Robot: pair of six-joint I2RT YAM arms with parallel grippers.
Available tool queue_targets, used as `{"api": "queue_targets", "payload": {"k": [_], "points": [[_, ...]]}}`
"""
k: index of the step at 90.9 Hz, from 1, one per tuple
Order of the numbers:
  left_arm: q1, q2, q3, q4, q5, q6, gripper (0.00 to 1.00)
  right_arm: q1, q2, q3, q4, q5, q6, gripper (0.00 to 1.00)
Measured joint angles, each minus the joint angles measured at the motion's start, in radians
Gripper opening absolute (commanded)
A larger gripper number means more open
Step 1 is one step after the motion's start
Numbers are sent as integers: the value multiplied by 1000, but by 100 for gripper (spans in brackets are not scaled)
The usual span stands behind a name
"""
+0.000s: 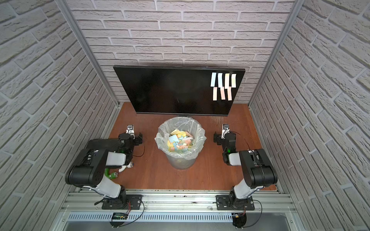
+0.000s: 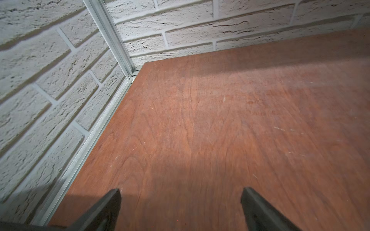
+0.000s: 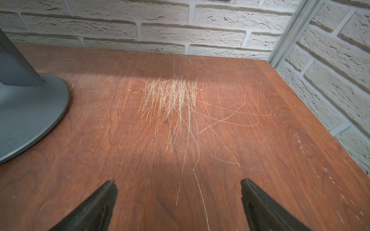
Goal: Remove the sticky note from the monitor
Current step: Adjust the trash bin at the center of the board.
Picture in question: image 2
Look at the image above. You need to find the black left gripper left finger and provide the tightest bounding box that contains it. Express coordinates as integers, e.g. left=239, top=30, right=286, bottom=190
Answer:
left=67, top=189, right=121, bottom=231

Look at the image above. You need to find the aluminium corner frame post left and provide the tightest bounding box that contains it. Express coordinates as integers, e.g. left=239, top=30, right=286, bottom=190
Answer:
left=83, top=0, right=135, bottom=79

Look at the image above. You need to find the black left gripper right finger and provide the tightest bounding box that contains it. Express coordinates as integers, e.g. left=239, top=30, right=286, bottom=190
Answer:
left=240, top=187, right=300, bottom=231

